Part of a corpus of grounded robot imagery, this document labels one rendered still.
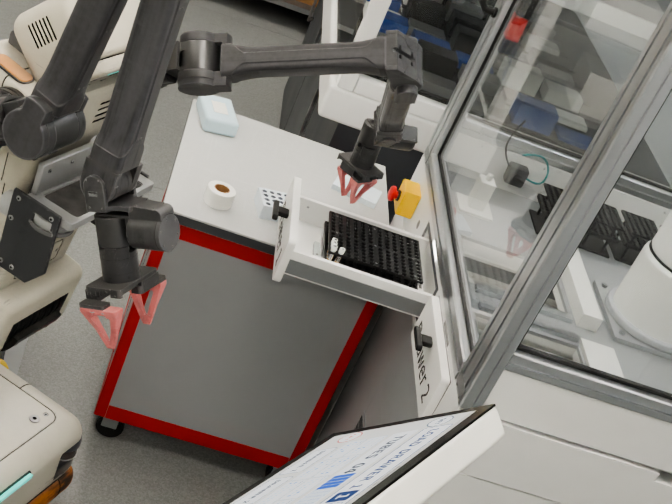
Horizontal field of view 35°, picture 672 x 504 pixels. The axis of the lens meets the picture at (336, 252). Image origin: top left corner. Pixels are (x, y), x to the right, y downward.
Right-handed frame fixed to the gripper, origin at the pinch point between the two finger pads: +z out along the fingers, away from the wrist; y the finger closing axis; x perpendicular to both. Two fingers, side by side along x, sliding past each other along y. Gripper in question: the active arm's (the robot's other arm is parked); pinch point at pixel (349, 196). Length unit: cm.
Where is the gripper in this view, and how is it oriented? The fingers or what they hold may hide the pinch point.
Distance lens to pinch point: 253.3
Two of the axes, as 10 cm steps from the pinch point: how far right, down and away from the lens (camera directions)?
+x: -7.4, 1.3, -6.6
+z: -3.1, 8.1, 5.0
